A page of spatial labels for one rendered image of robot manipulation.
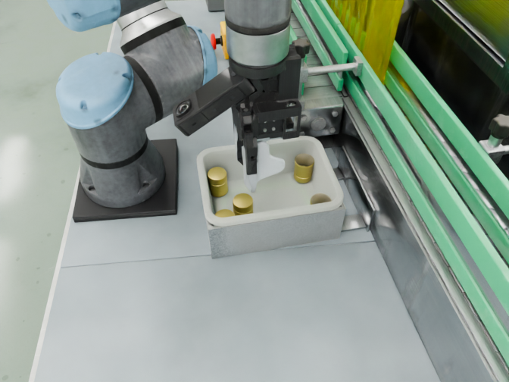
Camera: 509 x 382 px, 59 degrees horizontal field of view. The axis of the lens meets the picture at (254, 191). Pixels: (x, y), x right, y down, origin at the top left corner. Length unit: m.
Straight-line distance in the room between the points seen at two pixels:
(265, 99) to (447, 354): 0.40
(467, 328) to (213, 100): 0.41
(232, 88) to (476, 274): 0.36
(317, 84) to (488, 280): 0.49
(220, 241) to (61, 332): 0.27
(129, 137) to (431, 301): 0.50
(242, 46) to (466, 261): 0.37
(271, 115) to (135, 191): 0.32
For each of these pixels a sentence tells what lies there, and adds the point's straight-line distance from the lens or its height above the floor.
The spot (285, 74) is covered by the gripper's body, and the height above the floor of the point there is 1.06.
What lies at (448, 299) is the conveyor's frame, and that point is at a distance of 0.61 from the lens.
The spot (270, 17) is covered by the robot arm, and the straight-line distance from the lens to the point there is 0.51.
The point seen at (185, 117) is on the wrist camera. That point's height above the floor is 1.01.
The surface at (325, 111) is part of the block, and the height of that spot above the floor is 0.87.
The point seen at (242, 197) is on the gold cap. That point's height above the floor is 0.81.
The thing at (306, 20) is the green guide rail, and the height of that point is 0.91.
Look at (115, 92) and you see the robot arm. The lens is 0.68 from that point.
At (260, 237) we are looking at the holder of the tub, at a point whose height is 0.79.
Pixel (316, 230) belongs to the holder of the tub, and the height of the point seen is 0.78.
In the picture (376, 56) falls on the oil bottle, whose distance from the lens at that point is 0.84.
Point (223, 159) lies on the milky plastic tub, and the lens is 0.80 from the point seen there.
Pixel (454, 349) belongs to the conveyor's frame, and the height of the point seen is 0.83.
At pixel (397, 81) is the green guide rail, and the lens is 0.86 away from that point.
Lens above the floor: 1.36
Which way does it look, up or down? 47 degrees down
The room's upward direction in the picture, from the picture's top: straight up
